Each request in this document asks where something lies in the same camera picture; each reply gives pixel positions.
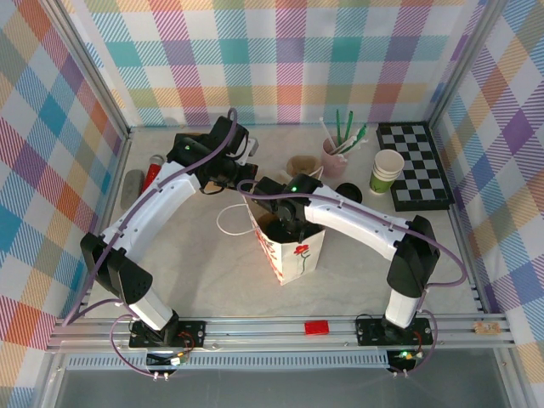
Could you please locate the white floral paper bag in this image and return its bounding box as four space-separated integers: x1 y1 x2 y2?
215 167 327 289

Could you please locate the pink metal bucket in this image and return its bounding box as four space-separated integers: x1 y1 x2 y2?
320 136 350 178

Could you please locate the red glitter tube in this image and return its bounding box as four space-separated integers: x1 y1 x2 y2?
139 153 166 201

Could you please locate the white plastic straw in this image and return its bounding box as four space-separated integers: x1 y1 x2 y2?
319 117 337 148

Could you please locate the red plastic block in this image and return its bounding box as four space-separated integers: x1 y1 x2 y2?
303 319 332 337

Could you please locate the black folding chessboard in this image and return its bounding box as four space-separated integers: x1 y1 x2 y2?
375 122 456 213

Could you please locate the small controller circuit board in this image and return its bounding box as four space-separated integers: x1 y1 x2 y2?
387 348 426 363
146 351 189 367

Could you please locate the small brown circuit board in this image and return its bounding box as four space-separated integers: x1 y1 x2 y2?
473 321 502 337

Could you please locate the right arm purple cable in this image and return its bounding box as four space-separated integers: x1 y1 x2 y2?
236 179 468 377

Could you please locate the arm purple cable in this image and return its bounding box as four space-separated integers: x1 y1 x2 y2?
61 107 239 378
236 179 468 377

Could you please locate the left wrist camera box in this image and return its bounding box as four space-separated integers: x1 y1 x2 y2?
237 135 259 165

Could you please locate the left thin black cable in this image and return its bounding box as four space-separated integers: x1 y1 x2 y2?
198 181 227 197

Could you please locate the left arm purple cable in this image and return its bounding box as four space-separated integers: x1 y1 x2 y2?
61 107 239 378

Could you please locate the aluminium frame rail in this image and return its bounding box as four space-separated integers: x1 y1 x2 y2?
49 127 133 341
427 120 513 328
48 316 518 354

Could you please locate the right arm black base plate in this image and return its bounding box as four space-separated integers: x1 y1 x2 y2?
354 314 439 348

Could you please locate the white slotted cable duct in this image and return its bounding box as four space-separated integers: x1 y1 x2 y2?
67 355 390 373

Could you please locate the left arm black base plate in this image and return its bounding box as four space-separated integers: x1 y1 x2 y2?
128 319 208 350

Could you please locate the aluminium frame post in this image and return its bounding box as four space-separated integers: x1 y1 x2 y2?
426 0 510 128
42 0 131 137

